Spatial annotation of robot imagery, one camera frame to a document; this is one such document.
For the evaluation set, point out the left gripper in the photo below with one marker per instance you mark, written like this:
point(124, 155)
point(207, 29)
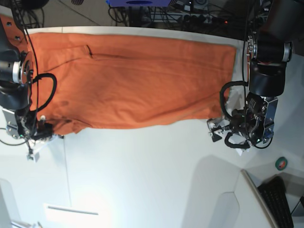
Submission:
point(256, 120)

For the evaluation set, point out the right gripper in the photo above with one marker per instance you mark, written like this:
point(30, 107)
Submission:
point(23, 124)

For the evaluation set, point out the orange t-shirt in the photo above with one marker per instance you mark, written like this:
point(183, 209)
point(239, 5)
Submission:
point(124, 81)

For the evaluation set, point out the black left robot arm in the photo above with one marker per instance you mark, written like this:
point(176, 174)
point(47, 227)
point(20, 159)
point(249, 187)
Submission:
point(271, 26)

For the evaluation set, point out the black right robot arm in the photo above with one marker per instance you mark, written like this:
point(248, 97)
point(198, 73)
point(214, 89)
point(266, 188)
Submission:
point(16, 80)

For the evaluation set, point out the green tape roll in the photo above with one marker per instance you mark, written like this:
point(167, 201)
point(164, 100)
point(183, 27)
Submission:
point(281, 163)

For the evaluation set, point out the black keyboard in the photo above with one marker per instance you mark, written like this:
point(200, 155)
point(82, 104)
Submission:
point(275, 198)

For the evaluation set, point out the white paper box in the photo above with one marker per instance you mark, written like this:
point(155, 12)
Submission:
point(73, 217)

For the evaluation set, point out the blue bin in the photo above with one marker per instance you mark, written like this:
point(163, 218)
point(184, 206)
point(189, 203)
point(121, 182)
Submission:
point(147, 3)

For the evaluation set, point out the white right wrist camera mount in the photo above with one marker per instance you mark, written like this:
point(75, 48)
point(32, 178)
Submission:
point(38, 147)

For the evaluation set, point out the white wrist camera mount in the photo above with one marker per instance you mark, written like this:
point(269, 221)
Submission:
point(38, 147)
point(220, 129)

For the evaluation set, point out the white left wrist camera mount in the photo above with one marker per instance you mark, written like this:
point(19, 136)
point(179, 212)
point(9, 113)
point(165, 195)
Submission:
point(220, 129)

